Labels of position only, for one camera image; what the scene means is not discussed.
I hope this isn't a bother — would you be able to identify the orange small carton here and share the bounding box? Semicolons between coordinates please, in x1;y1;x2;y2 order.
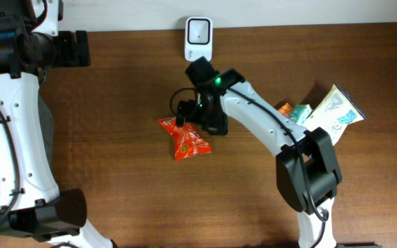
278;103;294;118

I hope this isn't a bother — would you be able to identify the red snack bag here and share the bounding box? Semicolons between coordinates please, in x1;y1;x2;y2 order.
158;117;212;161

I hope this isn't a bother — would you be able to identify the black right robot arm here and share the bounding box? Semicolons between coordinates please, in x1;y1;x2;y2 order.
177;66;343;247

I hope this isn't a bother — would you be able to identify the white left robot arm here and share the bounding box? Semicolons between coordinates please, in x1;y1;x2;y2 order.
0;28;114;247

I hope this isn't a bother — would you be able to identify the white barcode scanner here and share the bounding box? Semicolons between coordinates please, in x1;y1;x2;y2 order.
184;17;213;62

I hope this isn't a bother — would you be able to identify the green Kleenex tissue pack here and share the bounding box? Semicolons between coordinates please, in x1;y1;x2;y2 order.
289;104;313;125

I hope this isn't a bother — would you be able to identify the cream white snack bag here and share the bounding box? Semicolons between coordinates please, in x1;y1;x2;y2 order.
303;84;367;145

